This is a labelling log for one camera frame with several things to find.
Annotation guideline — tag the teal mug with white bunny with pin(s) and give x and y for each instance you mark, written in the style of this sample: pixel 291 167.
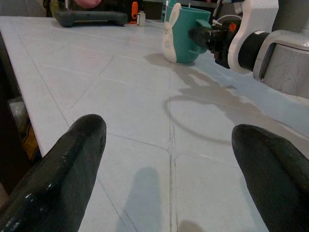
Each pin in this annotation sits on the teal mug with white bunny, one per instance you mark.
pixel 183 36

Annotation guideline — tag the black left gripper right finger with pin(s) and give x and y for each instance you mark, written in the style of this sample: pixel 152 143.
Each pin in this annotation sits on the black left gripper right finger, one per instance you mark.
pixel 275 174

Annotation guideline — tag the orange tool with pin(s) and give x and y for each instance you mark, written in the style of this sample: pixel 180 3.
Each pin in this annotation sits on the orange tool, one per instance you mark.
pixel 134 12

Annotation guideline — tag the yellow and black box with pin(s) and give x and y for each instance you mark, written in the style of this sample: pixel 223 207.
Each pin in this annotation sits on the yellow and black box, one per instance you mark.
pixel 27 135

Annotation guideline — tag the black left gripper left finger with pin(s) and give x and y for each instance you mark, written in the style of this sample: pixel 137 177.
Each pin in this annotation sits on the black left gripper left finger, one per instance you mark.
pixel 60 174

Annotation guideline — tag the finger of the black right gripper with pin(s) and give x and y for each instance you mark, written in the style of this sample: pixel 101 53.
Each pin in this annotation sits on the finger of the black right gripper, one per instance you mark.
pixel 199 36

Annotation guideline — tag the small white jar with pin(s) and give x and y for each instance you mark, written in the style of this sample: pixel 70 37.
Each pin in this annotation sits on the small white jar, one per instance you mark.
pixel 141 18

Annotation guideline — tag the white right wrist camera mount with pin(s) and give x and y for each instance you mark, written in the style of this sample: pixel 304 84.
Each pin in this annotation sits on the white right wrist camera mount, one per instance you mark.
pixel 243 21

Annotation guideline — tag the pink round object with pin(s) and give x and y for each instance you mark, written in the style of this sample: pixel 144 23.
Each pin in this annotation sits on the pink round object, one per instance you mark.
pixel 87 3

